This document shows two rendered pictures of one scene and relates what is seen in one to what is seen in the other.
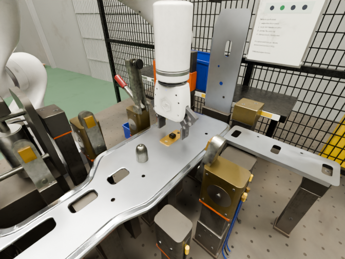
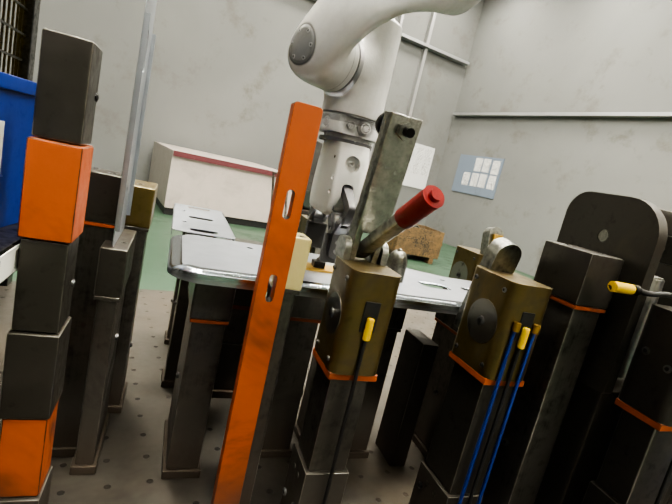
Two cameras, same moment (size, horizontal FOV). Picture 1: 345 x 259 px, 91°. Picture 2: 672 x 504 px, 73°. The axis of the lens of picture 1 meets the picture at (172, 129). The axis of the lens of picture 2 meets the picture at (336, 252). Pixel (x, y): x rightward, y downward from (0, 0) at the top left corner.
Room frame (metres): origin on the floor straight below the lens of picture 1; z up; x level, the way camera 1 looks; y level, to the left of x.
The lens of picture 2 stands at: (0.99, 0.32, 1.15)
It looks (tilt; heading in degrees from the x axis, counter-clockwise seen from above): 10 degrees down; 208
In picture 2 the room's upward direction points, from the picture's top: 13 degrees clockwise
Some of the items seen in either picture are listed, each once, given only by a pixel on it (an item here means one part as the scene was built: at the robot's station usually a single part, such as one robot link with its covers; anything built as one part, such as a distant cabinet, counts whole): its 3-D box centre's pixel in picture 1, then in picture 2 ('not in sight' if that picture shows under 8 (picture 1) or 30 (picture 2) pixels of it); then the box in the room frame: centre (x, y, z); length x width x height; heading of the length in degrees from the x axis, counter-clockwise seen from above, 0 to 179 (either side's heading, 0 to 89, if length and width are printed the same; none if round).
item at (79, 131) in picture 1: (97, 163); (476, 424); (0.43, 0.27, 0.88); 0.11 x 0.07 x 0.37; 49
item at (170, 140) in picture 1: (172, 135); (318, 264); (0.43, 0.00, 1.01); 0.08 x 0.04 x 0.01; 139
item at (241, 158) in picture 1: (233, 190); (231, 315); (0.35, -0.20, 0.84); 0.12 x 0.07 x 0.28; 49
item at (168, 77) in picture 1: (172, 73); (348, 130); (0.43, 0.00, 1.20); 0.09 x 0.08 x 0.03; 49
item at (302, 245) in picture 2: not in sight; (262, 381); (0.57, 0.04, 0.88); 0.04 x 0.04 x 0.37; 49
